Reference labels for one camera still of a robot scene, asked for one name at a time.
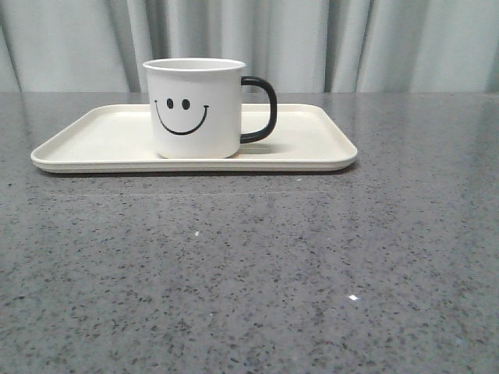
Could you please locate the white smiley mug black handle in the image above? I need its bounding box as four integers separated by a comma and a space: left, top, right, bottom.
143, 58, 278, 159

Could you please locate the cream rectangular plastic tray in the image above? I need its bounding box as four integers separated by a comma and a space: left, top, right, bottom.
31, 104, 358, 173

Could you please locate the pale grey curtain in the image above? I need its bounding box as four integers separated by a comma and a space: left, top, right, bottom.
1, 1, 498, 93

